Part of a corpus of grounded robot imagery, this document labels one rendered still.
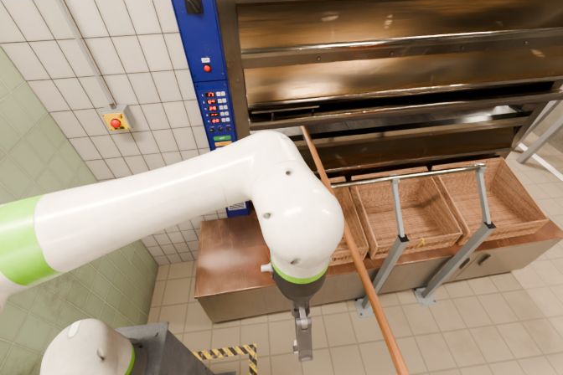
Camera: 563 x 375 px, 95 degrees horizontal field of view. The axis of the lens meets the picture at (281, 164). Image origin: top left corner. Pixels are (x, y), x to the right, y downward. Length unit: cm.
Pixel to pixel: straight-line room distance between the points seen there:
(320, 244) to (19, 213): 37
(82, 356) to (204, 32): 106
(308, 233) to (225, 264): 146
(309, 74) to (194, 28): 55
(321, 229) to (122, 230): 26
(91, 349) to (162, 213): 46
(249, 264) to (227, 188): 135
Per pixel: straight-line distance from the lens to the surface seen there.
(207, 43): 121
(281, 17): 124
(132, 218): 40
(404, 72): 154
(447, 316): 250
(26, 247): 44
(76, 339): 82
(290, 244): 31
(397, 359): 97
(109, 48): 134
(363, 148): 174
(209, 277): 173
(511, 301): 281
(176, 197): 39
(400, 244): 148
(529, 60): 202
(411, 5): 144
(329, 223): 31
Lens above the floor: 211
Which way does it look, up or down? 43 degrees down
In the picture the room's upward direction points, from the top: 1 degrees counter-clockwise
